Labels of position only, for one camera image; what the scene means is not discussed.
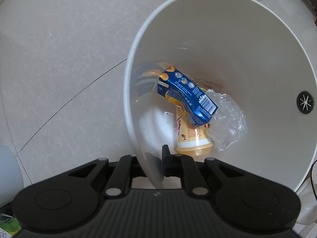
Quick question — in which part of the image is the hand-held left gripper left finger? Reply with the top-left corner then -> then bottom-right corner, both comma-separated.
67,154 -> 139,197

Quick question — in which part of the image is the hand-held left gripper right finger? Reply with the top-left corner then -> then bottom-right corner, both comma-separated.
162,145 -> 248,196

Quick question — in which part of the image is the yellow drink cup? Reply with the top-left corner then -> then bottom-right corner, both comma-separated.
175,104 -> 214,156

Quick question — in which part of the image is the blue drink carton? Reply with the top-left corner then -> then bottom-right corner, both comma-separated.
157,66 -> 218,127

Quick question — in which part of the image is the clear plastic bag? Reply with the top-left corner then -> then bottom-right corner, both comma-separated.
205,89 -> 248,152

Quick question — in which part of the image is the white trash bin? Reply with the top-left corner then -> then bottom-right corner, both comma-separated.
123,0 -> 317,196

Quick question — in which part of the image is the white rounded object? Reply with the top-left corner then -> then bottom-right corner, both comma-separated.
0,145 -> 24,207

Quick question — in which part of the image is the green printed packet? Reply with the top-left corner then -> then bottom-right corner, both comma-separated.
0,213 -> 19,236

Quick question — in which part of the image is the black cable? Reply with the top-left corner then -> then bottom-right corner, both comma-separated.
308,160 -> 317,205

